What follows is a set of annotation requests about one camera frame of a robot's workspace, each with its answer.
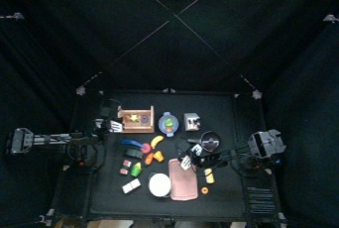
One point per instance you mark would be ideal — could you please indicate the yellow toy fries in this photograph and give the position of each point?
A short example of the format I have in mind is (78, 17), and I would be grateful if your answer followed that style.
(209, 175)

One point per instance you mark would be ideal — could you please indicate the orange yellow toy food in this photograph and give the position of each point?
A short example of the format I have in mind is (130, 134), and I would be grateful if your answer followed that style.
(159, 156)

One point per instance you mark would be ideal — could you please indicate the pink tray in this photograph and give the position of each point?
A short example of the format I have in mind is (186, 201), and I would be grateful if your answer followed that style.
(183, 180)

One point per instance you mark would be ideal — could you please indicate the pink toy cube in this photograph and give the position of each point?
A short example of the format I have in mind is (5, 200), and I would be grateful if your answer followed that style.
(127, 163)

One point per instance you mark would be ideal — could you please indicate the blue white carton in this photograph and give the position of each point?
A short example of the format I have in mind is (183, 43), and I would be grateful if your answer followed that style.
(193, 121)

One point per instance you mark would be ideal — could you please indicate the red toy cube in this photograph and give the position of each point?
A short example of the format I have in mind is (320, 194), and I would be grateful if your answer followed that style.
(125, 171)

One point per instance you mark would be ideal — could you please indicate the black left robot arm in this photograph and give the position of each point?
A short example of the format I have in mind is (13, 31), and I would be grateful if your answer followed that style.
(49, 138)

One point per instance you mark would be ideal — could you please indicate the blue bowl with vegetables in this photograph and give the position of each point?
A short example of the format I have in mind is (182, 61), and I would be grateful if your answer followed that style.
(169, 124)

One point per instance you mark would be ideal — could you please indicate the black toy pot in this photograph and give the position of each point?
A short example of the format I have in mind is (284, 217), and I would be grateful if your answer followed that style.
(210, 141)

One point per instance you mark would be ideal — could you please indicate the white label sticker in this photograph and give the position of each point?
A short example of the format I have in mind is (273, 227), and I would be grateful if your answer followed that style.
(260, 199)

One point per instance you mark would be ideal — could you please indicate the white round plate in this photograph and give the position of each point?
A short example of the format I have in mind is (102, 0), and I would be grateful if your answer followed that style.
(159, 185)

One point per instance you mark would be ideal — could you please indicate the white toy box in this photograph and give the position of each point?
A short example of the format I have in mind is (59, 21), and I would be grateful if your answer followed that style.
(131, 186)

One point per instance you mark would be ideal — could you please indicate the wooden shape sorter box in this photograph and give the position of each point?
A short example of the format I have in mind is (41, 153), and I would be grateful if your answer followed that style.
(137, 124)

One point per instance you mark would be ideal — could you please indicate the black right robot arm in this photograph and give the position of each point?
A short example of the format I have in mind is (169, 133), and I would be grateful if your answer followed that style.
(264, 144)

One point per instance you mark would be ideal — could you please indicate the green toy corn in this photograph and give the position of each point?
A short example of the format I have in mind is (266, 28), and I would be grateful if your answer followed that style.
(137, 170)

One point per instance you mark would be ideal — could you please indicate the blue toy scoop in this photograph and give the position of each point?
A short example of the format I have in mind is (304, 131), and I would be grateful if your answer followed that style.
(131, 143)

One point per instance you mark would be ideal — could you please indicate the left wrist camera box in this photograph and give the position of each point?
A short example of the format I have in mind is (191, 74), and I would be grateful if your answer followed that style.
(109, 109)

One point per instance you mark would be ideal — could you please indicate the orange toy carrot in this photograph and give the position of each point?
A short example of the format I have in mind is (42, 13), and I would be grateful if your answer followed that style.
(149, 158)

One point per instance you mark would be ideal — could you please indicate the dark green toy block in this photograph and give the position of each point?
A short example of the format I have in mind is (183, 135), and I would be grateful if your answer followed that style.
(135, 153)

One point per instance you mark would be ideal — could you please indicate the yellow toy banana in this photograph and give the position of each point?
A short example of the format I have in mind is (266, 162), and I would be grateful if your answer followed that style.
(157, 141)

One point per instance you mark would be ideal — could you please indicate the red round toy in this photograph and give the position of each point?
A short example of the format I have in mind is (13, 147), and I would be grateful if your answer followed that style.
(146, 148)

